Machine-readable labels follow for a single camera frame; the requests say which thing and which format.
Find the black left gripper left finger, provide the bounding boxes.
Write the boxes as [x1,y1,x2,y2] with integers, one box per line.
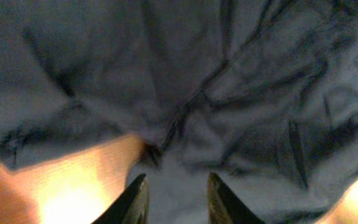
[92,174,149,224]

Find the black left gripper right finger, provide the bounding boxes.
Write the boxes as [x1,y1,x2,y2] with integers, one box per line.
[208,173,264,224]

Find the navy blue shorts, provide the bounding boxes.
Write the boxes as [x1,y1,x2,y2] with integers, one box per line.
[0,0,358,223]

